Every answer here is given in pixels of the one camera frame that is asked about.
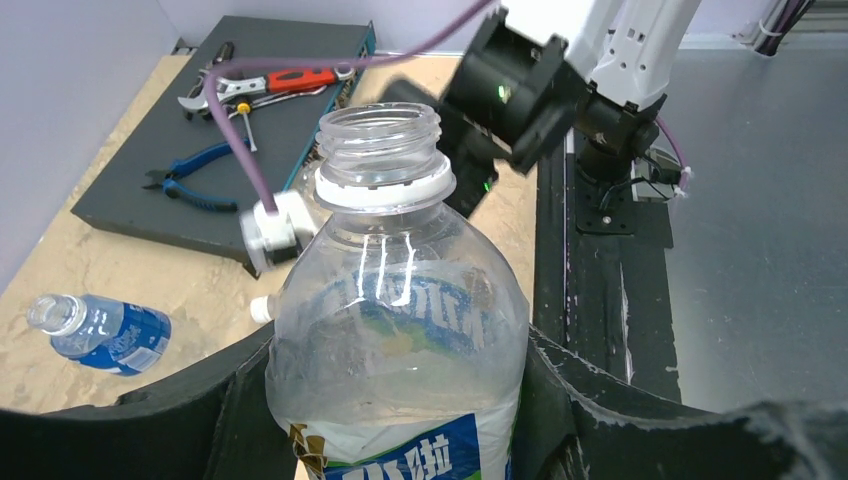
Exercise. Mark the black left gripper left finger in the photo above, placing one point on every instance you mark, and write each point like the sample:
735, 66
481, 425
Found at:
207, 421

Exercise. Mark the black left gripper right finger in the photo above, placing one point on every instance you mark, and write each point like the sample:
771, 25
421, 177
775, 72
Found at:
576, 421

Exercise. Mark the clear bottle white cap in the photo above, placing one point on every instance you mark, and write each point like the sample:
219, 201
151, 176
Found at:
261, 309

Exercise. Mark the blue label Pocari bottle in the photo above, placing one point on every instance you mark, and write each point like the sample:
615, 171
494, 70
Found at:
101, 333

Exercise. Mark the green label water bottle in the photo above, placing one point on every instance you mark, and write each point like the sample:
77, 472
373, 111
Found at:
401, 332

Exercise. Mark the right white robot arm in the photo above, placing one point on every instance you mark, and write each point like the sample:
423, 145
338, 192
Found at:
533, 72

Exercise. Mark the red adjustable wrench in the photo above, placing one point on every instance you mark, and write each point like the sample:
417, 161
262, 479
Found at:
258, 92

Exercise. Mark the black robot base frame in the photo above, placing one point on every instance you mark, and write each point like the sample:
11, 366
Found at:
604, 297

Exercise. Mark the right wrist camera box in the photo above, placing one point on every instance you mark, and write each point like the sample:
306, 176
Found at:
273, 238

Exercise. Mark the blue handled pliers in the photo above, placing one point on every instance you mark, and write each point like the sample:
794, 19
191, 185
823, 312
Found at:
200, 179

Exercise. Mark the dark network switch box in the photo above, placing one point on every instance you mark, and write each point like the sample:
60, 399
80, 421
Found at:
119, 201

